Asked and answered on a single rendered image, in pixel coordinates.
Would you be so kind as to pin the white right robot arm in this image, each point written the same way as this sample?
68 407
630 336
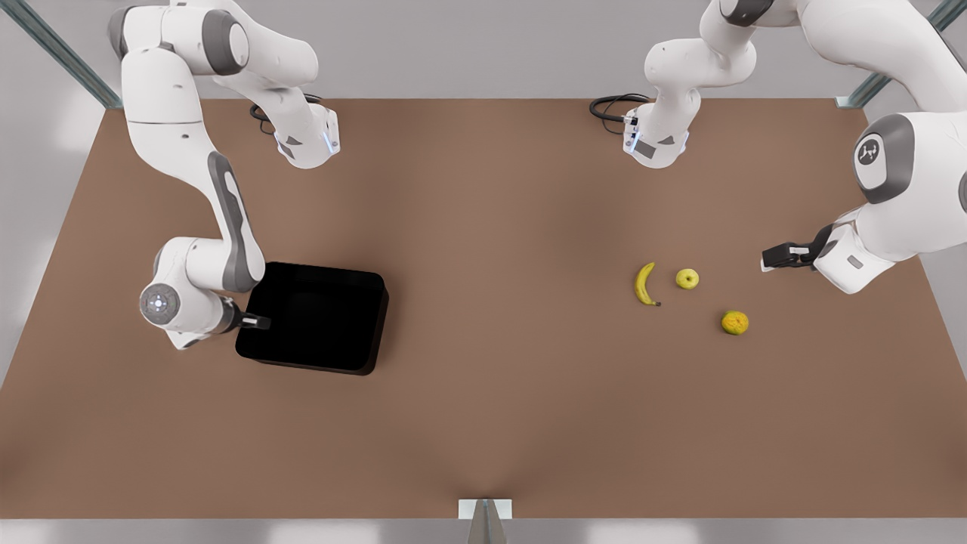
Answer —
162 128

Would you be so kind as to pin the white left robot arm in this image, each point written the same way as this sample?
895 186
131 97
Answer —
899 189

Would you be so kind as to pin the black storage box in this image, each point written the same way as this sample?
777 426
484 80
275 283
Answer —
317 317

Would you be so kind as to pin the yellow-green apple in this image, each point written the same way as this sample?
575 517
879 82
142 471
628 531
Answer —
687 279

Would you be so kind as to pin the orange fruit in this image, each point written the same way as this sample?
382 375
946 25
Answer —
734 322

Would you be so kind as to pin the yellow banana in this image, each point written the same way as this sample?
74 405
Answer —
643 287

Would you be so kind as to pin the silver frame post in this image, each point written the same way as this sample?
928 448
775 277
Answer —
485 521
60 54
876 81

